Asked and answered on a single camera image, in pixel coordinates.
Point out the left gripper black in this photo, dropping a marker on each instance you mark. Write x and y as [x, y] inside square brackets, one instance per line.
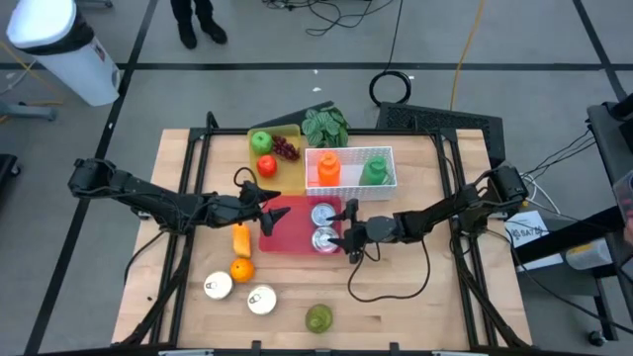
[225, 210]

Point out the red plastic tray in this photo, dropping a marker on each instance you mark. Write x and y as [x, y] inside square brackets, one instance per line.
[292, 232]

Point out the Van Camp's tuna can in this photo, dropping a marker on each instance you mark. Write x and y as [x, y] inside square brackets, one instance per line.
[324, 242]

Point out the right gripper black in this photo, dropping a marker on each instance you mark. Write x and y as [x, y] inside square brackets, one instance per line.
[378, 230]

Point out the striped-leaf plant in white pot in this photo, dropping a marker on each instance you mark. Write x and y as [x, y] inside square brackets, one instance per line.
[324, 126]

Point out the black aluminium table frame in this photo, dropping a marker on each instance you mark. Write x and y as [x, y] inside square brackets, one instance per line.
[222, 132]

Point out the black perforated metal panel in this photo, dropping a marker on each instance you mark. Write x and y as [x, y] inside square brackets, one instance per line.
[435, 121]

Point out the dark red grape bunch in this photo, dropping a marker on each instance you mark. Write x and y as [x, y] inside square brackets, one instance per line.
[287, 148]

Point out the pink salmon can blue label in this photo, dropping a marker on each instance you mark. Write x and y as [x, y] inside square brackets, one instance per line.
[261, 299]
[218, 285]

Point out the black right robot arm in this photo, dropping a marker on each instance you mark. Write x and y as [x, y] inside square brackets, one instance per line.
[455, 205]

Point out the white trash can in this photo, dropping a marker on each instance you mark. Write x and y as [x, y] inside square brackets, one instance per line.
[64, 49]

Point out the clear plastic container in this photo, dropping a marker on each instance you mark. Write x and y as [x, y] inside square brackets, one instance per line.
[588, 253]

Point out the green apple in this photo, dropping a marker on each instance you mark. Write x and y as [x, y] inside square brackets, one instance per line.
[261, 143]

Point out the person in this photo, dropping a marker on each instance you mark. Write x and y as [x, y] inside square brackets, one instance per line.
[198, 25]

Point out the white perforated basket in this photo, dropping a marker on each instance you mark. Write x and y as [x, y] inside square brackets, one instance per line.
[351, 193]

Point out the black table edge clip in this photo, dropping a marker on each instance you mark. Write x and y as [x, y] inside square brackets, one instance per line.
[394, 347]
[255, 347]

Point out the black caster wheel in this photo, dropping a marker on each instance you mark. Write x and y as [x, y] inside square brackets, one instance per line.
[596, 338]

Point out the black flat panel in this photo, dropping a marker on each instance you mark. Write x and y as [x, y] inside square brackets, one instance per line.
[292, 117]

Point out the black floor object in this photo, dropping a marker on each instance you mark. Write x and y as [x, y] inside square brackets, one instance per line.
[7, 170]

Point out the white paper sheet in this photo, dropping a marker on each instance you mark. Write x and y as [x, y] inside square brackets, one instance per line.
[529, 230]

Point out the green plastic bottle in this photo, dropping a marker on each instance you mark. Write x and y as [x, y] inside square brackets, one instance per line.
[375, 172]

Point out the yellow plastic tray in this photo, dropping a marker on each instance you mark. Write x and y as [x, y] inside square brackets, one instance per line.
[292, 173]

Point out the grey floor stand base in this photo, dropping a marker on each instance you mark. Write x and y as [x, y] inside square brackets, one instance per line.
[25, 111]

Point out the silver aluminium bracket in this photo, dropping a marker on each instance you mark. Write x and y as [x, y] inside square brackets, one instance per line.
[185, 353]
[452, 353]

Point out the orange plastic bottle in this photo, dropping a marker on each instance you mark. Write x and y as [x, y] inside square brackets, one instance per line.
[329, 170]

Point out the silver lidded tuna can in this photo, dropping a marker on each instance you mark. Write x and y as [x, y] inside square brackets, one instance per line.
[321, 213]

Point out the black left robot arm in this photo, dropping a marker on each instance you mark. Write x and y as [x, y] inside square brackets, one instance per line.
[138, 190]

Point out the orange fruit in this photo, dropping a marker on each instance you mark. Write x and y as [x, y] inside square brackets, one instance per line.
[242, 270]

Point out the black cart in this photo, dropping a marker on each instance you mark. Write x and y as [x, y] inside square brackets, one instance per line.
[610, 128]

